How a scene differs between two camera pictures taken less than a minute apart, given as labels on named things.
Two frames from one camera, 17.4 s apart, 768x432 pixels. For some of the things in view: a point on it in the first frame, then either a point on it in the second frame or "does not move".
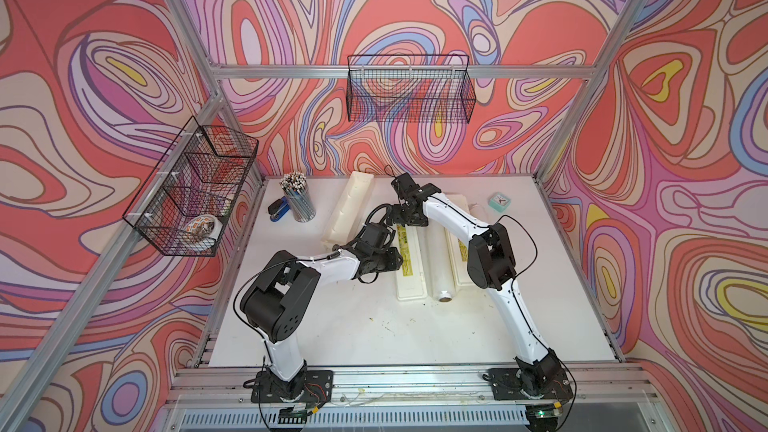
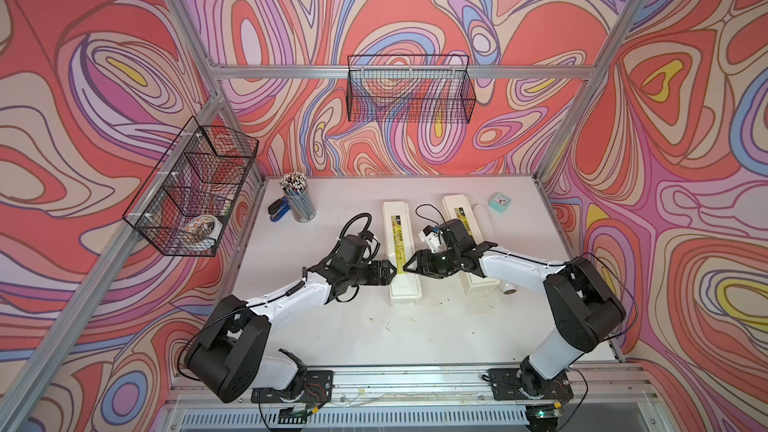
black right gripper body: [401, 214] → [445, 261]
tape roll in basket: [204, 225] does not move
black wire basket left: [179, 207] does not move
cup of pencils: [301, 202] does not move
